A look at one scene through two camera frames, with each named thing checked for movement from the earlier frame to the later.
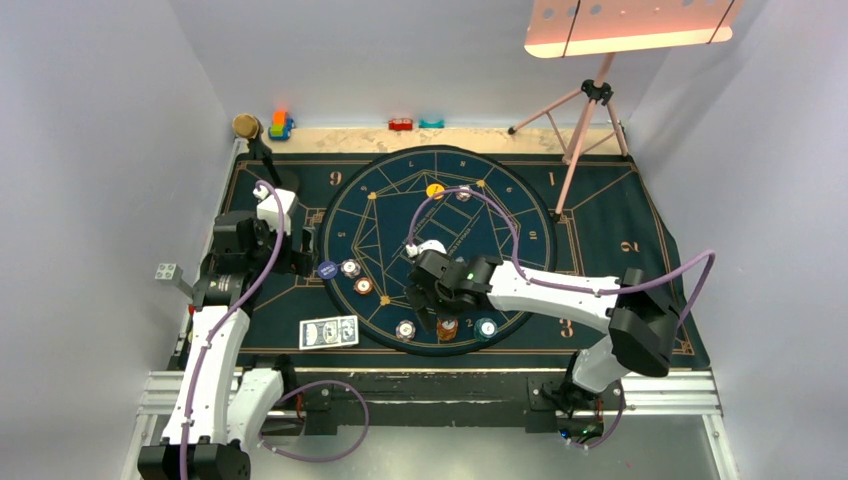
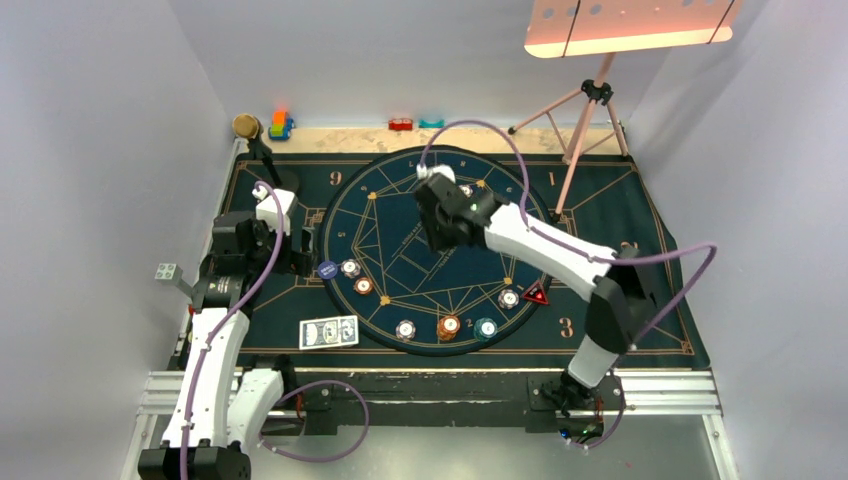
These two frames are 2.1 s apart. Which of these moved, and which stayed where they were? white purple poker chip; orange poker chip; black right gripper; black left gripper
Moved: black right gripper
Stayed: black left gripper; orange poker chip; white purple poker chip
